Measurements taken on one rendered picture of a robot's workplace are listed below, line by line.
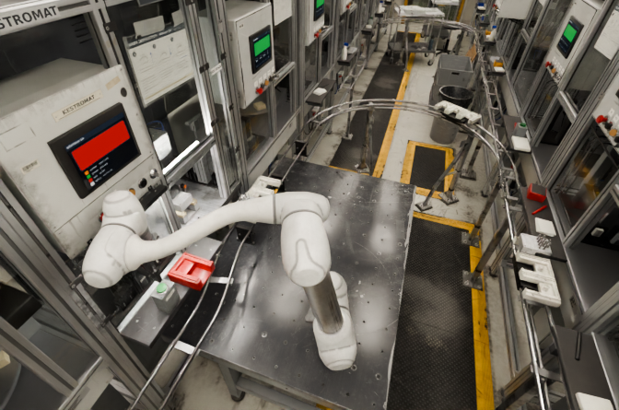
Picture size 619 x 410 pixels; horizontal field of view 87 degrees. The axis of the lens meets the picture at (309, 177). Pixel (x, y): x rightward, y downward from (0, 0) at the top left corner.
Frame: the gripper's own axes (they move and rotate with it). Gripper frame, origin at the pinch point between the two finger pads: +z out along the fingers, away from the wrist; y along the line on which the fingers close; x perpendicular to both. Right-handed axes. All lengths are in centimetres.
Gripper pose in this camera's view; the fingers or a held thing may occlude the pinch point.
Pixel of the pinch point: (156, 275)
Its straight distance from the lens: 142.9
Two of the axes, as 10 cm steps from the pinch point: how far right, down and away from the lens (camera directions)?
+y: -3.3, 6.0, -7.3
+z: -0.1, 7.7, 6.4
